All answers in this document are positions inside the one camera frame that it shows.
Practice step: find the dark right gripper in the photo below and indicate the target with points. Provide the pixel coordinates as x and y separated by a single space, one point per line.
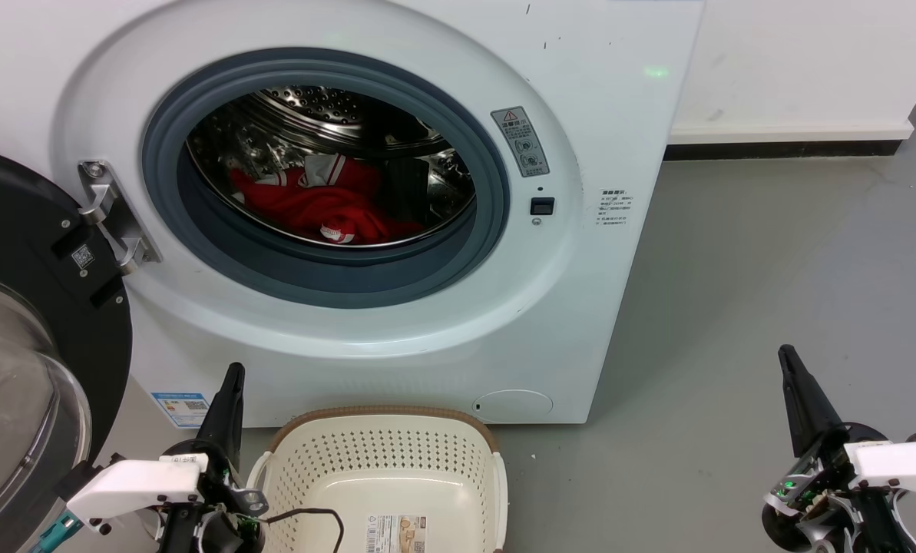
826 499

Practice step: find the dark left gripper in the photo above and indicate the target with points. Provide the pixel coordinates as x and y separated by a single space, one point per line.
223 522

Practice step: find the cream perforated laundry basket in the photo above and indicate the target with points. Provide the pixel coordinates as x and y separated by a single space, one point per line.
385 461

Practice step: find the dark washer door with glass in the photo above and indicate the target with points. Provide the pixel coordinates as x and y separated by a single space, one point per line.
20 246

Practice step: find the stainless steel washing machine drum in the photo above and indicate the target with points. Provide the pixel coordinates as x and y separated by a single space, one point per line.
312 104

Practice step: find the blue and white energy label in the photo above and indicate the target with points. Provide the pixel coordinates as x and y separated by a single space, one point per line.
183 409

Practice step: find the grey rubber door gasket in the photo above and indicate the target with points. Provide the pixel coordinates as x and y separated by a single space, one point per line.
327 280

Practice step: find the paper label with barcode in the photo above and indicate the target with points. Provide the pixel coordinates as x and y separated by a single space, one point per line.
396 534

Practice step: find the QR code sticker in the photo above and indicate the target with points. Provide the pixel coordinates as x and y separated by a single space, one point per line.
83 256

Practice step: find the silver metal door hinge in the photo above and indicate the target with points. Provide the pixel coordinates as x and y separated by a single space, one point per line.
116 219

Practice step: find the red and white garment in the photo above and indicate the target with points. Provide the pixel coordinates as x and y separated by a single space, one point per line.
312 203

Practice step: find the white front-load washing machine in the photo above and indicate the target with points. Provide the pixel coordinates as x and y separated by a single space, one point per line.
596 307

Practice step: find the black baseboard strip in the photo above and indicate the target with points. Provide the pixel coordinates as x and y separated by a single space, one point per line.
780 150

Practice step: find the small printed text sticker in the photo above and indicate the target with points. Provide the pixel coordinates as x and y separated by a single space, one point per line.
615 207

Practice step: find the round filter cover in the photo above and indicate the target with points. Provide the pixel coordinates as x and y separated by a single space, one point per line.
513 406

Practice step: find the black door latch socket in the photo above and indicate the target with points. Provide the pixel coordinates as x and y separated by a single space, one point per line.
542 206

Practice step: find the grey warning label sticker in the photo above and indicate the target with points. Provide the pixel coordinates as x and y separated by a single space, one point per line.
520 141

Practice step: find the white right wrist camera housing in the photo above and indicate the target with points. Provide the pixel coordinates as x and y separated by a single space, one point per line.
899 465

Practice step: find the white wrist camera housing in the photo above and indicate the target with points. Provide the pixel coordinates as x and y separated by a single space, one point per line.
899 465
135 488

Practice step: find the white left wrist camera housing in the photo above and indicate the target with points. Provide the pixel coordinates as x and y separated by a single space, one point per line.
135 488

